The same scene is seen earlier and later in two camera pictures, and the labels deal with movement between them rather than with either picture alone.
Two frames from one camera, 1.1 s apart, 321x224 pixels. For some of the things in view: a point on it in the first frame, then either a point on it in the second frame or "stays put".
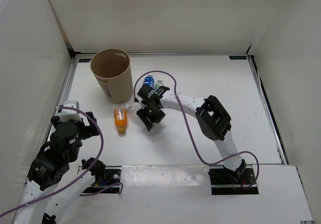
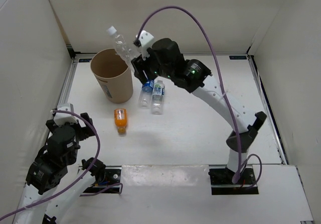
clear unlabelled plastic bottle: (131, 109) → (127, 52)
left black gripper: (91, 130) stays put
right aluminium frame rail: (278, 143) stays put
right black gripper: (141, 115) → (139, 65)
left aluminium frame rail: (73, 64) stays put
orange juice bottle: (120, 116) stays put
